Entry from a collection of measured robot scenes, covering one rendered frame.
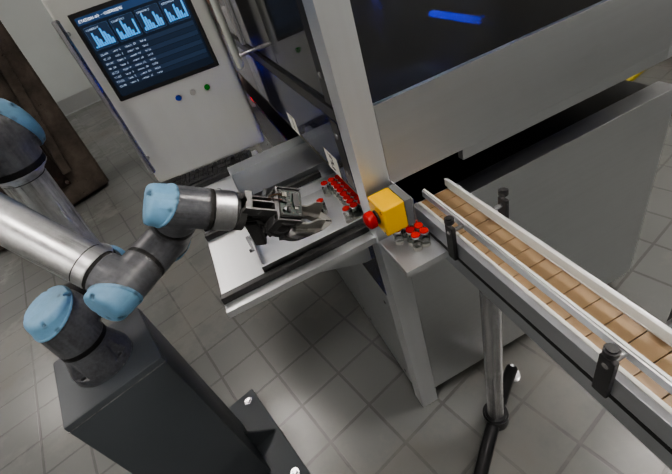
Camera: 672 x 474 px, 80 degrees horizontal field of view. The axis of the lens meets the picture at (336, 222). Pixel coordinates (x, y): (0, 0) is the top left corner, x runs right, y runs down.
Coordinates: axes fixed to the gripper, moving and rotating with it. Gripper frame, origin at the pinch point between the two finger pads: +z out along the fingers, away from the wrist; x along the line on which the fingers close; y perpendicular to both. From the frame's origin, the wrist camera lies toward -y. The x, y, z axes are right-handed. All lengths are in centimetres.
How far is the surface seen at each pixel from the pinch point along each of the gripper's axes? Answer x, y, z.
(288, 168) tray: 39, -40, 13
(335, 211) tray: 12.3, -18.0, 14.8
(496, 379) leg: -38, -16, 58
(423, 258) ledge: -9.1, 4.3, 21.8
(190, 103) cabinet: 80, -67, -14
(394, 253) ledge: -6.1, -1.1, 18.3
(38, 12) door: 540, -485, -148
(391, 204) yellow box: 0.4, 10.4, 10.6
